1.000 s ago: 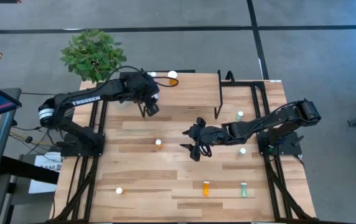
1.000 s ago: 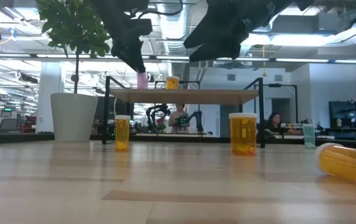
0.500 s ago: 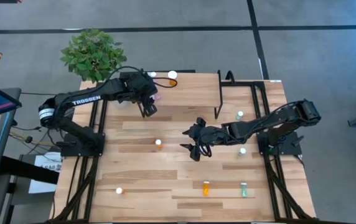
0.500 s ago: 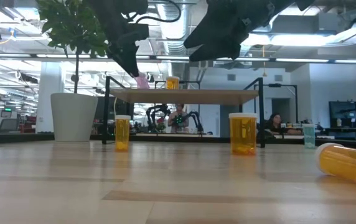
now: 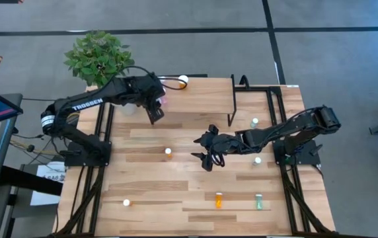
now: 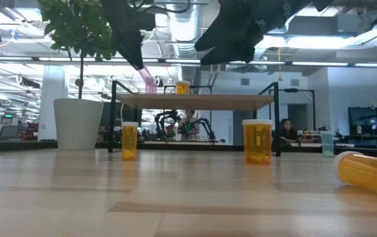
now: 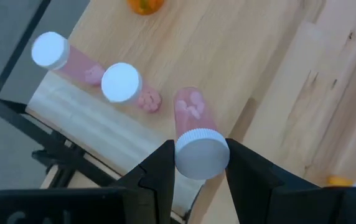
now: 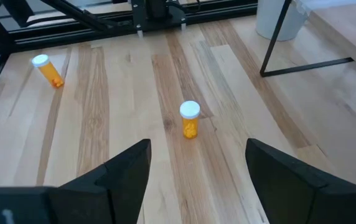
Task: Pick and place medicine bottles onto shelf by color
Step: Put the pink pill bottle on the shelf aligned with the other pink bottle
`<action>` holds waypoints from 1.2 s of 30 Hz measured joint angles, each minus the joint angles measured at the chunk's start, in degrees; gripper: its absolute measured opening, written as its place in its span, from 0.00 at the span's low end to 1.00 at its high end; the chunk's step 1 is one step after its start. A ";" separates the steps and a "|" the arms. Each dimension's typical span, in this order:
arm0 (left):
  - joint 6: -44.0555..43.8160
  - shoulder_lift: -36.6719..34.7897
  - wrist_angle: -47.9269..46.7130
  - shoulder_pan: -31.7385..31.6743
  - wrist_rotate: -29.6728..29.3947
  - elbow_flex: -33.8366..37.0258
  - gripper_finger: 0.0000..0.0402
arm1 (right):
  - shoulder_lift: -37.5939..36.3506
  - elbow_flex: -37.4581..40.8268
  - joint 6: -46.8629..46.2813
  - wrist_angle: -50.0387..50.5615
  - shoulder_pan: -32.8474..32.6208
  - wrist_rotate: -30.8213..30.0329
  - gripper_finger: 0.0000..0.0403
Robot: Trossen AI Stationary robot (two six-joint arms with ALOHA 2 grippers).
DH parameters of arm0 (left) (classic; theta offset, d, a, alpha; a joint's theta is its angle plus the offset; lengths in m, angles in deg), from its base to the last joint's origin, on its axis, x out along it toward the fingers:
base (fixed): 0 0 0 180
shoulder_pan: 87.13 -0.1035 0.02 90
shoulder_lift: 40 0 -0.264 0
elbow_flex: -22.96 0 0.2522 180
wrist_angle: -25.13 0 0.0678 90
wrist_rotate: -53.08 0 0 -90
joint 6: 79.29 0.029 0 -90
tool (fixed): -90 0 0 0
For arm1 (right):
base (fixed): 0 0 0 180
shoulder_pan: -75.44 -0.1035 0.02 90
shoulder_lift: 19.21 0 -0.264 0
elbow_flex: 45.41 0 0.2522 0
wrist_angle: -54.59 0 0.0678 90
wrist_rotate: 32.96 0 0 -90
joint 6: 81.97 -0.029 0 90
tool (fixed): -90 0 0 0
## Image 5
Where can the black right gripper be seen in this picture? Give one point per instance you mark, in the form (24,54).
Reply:
(225,143)

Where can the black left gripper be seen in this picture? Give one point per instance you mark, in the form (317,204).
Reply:
(149,91)

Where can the wide orange medicine bottle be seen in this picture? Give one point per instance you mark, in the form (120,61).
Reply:
(183,79)

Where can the white bottle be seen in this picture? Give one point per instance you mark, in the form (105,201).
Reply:
(257,161)
(254,121)

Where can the green medicine bottle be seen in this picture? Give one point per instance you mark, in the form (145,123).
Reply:
(258,202)

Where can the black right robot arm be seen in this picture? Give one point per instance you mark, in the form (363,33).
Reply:
(291,127)

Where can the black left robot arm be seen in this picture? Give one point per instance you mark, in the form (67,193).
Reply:
(86,102)

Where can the white plant pot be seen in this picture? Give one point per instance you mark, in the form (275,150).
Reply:
(128,109)

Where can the green leafy plant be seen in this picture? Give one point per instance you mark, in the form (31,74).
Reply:
(98,57)

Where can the white paper sheet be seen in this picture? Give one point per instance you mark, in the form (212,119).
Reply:
(48,182)

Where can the wooden shelf with black frame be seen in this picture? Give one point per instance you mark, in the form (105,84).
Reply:
(202,99)

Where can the black aluminium table frame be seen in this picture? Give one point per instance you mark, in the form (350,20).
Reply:
(261,88)

